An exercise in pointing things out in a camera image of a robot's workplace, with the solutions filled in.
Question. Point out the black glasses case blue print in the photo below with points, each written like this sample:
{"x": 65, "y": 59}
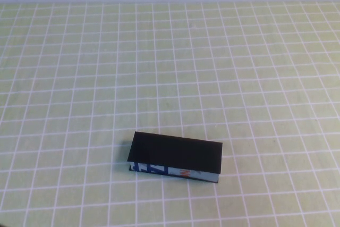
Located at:
{"x": 175, "y": 152}

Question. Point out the green white checked tablecloth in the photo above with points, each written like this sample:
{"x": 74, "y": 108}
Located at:
{"x": 106, "y": 65}

